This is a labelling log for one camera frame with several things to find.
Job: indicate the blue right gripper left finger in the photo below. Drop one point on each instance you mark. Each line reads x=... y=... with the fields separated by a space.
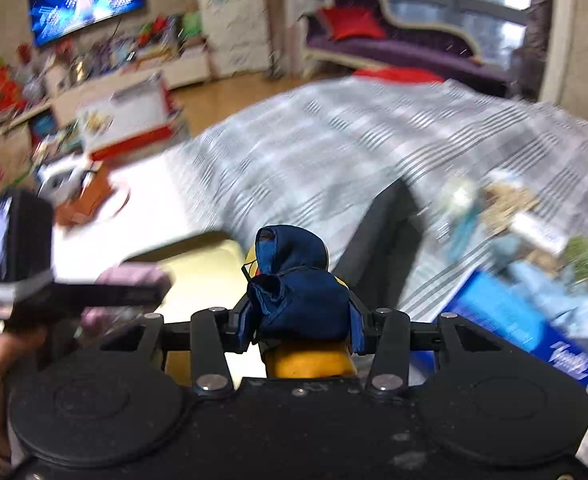
x=239 y=327

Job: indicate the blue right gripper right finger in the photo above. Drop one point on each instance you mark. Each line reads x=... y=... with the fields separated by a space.
x=361 y=335

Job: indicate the duck toy with blue hood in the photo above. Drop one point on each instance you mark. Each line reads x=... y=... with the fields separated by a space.
x=301 y=310

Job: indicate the beige lace fabric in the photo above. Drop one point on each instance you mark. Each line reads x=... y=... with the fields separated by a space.
x=502 y=202

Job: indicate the gold metal tray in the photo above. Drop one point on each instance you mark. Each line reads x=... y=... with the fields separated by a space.
x=206 y=273

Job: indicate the black triangular box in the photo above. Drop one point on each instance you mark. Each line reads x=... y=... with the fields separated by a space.
x=379 y=257

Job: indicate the blue Tempo tissue pack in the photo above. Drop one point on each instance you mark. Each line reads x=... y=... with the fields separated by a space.
x=493 y=304

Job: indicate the plastic bag of cotton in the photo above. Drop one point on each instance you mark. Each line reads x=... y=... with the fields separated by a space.
x=456 y=214

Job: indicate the grey plaid tablecloth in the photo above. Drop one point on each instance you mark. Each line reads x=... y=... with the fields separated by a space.
x=317 y=156

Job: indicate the red desk calendar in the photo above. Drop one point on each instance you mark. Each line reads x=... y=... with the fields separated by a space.
x=126 y=121

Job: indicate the white blue small card pack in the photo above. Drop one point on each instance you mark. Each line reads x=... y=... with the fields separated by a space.
x=538 y=233

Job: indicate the green yarn pompom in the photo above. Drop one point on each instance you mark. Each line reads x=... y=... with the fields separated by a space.
x=575 y=255

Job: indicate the purple chaise sofa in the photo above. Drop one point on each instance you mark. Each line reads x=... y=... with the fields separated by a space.
x=445 y=50

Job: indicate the red cushion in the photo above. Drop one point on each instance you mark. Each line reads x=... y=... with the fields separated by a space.
x=350 y=22

